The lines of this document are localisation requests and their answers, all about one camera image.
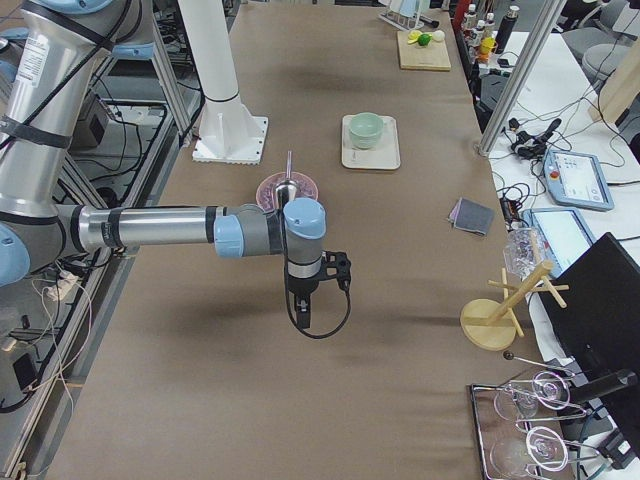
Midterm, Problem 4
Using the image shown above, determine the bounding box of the pink bowl with ice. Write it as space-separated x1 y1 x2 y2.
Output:
256 172 319 211

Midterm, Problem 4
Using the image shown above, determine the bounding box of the wooden cutting board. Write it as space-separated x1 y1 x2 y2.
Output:
396 31 451 71

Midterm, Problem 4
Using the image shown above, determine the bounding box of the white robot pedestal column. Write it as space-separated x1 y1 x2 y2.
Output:
179 0 268 165

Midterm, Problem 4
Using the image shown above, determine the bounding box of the folded grey cloth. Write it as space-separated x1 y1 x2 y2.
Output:
448 197 495 236

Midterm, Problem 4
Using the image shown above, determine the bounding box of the black monitor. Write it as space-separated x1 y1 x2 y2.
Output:
549 232 639 379

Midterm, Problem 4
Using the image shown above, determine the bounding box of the green bowl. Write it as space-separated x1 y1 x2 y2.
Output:
349 132 381 150
348 112 384 142

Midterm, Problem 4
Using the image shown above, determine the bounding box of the wooden mug tree stand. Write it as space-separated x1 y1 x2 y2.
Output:
460 227 569 351

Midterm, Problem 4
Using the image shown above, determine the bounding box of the white garlic bulb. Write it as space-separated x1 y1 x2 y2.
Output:
432 30 445 42

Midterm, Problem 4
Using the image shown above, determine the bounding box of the white wire mug rack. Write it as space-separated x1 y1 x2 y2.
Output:
379 0 439 31

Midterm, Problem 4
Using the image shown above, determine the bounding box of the beige rabbit serving tray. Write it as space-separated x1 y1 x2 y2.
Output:
341 115 401 171

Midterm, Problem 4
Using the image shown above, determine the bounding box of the blue teach pendant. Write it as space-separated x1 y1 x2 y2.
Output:
543 149 615 211
521 207 596 278

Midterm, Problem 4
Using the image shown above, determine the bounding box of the lemon slice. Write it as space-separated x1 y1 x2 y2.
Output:
407 30 422 45

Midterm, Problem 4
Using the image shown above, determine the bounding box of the metal ice scoop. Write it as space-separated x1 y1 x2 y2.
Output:
273 150 299 210

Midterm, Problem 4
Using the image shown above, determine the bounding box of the green lime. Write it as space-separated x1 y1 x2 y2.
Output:
417 33 432 47

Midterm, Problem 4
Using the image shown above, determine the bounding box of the wire glass rack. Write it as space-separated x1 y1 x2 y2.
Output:
468 368 613 479

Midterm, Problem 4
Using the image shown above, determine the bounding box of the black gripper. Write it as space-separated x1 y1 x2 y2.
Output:
286 251 352 328

